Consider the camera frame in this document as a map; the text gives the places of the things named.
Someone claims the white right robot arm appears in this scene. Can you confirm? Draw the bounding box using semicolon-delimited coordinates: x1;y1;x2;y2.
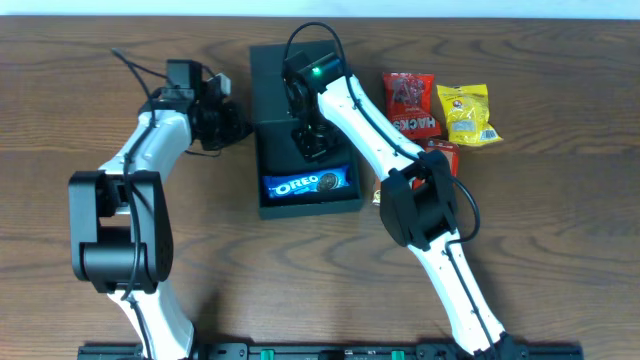
281;52;506;359

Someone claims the yellow candy bag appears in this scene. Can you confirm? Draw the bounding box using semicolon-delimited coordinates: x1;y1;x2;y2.
436;84;502;147

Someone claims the blue Oreo cookie pack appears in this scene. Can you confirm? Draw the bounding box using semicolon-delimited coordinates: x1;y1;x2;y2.
262;165;351;199

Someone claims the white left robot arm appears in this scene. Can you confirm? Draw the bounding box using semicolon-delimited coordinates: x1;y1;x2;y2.
68;89;247;359

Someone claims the red snack box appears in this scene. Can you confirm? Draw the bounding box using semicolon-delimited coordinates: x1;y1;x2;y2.
412;138;460;190

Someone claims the black gift box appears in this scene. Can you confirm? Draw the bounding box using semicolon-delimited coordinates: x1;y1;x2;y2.
249;44;363;220

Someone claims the red Hacks candy bag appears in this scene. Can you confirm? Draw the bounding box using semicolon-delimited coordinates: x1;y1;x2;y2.
383;72;442;140

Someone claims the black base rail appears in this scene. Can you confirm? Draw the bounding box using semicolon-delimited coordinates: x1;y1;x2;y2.
77;341;585;360

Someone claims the brown Pocky box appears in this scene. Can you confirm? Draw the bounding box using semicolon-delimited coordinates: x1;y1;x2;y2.
371;178;381;206

